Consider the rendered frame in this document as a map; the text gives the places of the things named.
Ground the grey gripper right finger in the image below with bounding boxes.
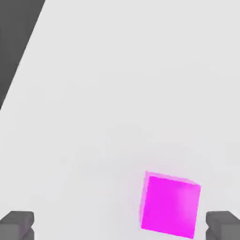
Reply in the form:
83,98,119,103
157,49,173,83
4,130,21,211
205,210,240,240

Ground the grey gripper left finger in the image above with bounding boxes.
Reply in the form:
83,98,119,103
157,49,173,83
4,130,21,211
0,210,35,240

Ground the small magenta cube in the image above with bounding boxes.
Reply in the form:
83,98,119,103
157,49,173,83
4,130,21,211
139,170,202,240

